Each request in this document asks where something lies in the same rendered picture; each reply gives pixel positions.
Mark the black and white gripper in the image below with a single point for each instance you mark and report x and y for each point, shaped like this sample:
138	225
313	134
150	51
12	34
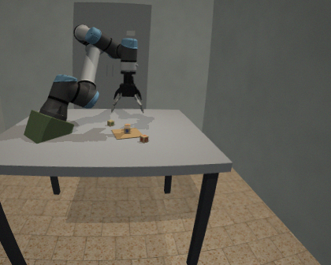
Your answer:
127	90

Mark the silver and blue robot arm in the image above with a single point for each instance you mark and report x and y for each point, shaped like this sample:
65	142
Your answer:
65	89

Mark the tan flat mat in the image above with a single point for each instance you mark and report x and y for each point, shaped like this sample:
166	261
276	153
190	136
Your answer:
119	133

